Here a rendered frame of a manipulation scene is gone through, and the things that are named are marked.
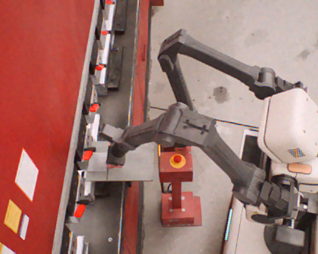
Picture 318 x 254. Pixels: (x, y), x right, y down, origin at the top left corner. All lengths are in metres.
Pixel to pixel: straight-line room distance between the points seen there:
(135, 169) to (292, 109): 0.65
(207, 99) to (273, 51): 0.76
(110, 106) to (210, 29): 1.82
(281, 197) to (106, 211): 0.72
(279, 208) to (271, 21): 2.56
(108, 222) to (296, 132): 0.82
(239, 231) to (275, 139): 1.07
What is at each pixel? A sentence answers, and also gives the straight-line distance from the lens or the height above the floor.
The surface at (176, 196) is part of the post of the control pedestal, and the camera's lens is 2.21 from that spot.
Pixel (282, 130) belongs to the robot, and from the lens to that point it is 1.21.
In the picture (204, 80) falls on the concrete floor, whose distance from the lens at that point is 3.08.
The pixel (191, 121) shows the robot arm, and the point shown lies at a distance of 0.94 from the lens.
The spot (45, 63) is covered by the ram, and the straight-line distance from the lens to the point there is 1.05.
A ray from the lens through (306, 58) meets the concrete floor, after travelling 3.38.
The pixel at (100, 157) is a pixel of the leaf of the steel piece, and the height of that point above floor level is 1.00.
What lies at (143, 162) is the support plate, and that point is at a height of 1.00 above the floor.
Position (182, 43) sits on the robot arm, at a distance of 1.34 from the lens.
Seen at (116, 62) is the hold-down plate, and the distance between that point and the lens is 2.00.
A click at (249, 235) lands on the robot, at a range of 2.20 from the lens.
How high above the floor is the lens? 2.36
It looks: 57 degrees down
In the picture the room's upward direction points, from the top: 4 degrees counter-clockwise
